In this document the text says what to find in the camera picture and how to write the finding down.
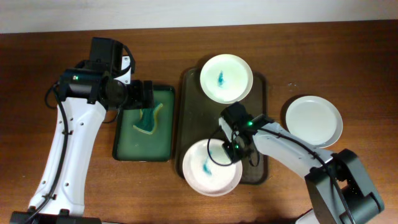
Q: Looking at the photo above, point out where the small green water tray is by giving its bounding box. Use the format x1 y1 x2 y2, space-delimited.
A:
113 85 175 162

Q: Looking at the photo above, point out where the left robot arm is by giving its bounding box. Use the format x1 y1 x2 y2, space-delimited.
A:
10 37 154 223

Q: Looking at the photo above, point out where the large brown serving tray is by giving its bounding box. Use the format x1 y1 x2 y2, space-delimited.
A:
175 68 267 178

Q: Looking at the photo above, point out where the white plate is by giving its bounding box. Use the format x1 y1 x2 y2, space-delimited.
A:
200 54 254 104
182 139 243 197

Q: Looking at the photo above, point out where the grey-white plate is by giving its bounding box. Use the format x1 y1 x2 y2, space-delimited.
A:
285 96 343 148

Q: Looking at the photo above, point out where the green and yellow sponge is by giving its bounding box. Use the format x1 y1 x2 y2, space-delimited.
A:
133 101 163 134

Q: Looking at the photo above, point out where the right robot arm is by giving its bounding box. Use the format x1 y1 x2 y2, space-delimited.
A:
219 102 385 224

